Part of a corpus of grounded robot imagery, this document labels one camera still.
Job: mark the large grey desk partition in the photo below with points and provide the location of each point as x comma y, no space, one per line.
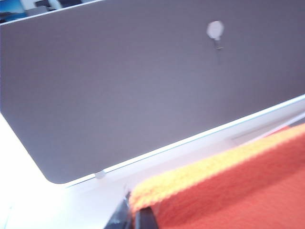
119,95

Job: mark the white round adhesive hook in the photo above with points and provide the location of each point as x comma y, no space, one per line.
215,29

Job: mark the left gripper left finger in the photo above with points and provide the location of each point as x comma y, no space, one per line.
120,217

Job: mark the orange microfiber cloth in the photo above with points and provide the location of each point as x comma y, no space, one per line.
226,186

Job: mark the blue monitor screen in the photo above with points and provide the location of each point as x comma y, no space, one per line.
10,10

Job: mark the white partition mounting clip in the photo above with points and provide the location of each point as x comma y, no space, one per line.
100,174

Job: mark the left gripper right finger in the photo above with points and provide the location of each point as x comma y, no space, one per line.
145,219

